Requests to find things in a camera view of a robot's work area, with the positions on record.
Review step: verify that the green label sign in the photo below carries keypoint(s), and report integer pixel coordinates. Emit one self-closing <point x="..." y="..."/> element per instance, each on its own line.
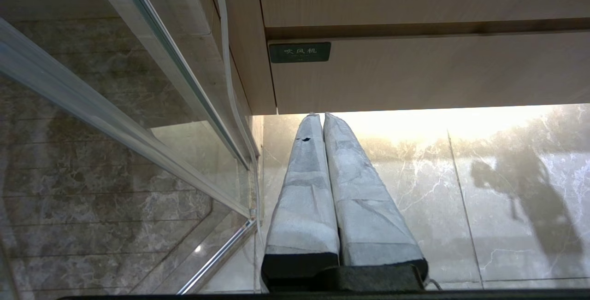
<point x="299" y="52"/>

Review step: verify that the light wooden vanity drawer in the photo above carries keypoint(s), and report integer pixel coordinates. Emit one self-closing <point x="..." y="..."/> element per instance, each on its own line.
<point x="438" y="72"/>

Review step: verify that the aluminium shower track rail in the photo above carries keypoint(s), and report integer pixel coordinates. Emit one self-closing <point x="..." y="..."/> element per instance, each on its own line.
<point x="184" y="74"/>

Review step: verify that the aluminium glass door bar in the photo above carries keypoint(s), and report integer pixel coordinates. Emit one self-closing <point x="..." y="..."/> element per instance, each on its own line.
<point x="92" y="111"/>

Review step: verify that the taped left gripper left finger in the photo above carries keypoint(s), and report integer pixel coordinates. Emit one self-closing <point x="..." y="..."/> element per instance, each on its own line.
<point x="304" y="217"/>

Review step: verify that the chrome floor rail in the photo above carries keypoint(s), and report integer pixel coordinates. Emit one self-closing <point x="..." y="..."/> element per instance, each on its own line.
<point x="216" y="258"/>

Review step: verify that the clear glass shower panel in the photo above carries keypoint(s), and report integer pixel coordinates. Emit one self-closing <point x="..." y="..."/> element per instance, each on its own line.
<point x="92" y="189"/>

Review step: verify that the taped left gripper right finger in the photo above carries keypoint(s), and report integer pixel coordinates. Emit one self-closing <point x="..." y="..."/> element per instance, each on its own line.
<point x="368" y="217"/>

